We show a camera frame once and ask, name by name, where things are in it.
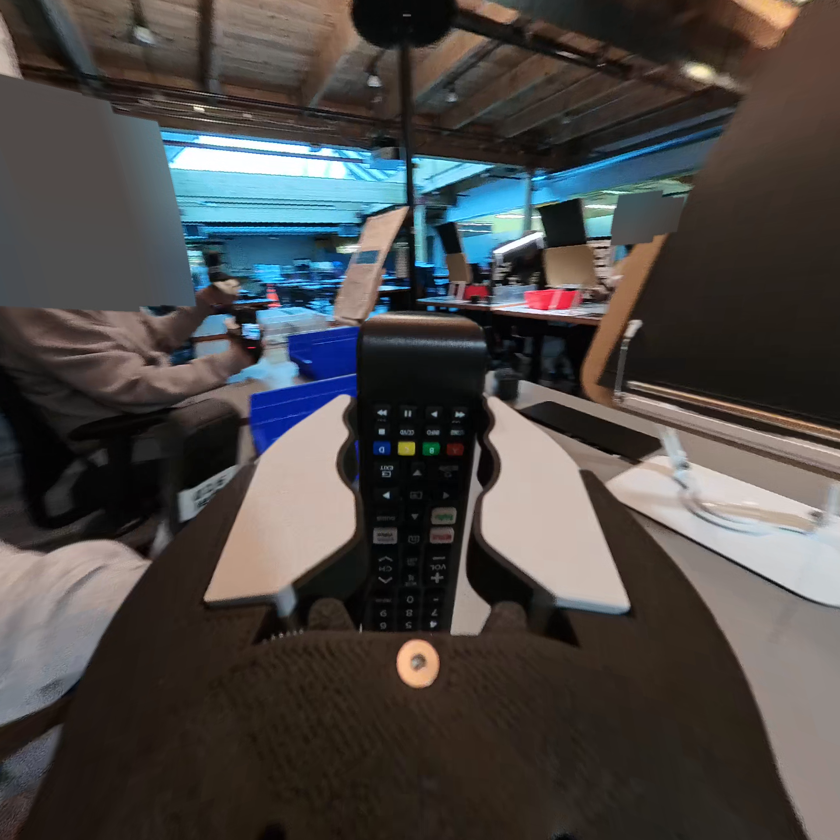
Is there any white cable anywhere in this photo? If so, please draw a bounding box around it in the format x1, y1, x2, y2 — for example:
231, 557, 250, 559
659, 427, 824, 538

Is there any clear plastic bin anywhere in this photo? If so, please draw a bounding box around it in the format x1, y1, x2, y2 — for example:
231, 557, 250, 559
257, 307, 332, 358

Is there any person's left forearm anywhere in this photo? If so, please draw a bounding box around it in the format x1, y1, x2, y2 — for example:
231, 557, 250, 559
0, 539, 153, 726

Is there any black background monitor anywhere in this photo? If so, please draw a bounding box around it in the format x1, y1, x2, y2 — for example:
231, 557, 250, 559
538, 199, 587, 249

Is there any black remote control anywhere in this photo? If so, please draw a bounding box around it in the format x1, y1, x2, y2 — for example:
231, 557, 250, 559
356, 314, 490, 632

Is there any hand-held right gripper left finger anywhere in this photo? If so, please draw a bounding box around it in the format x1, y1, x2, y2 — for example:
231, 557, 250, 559
202, 392, 368, 618

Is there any white monitor stand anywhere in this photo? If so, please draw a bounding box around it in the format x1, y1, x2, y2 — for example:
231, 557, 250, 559
604, 318, 840, 608

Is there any large black monitor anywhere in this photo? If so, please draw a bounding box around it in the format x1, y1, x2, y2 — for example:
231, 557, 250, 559
581, 0, 840, 454

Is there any black office chair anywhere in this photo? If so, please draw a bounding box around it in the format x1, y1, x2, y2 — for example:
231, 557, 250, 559
23, 394, 242, 549

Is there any cardboard sign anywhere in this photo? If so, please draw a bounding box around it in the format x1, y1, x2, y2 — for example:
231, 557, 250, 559
333, 205, 411, 327

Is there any black flat pad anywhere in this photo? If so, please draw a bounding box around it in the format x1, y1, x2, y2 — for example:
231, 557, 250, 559
521, 400, 664, 460

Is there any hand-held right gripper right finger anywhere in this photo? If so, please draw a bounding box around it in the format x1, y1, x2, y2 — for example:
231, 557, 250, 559
467, 395, 632, 623

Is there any large blue plastic bin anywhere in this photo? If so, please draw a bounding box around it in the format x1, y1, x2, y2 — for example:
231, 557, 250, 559
249, 374, 358, 457

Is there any wooden desk with red bins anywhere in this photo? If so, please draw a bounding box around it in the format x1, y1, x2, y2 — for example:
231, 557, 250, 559
416, 295, 608, 329

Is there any cardboard sheet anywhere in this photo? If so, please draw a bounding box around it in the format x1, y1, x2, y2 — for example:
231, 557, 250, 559
543, 246, 599, 290

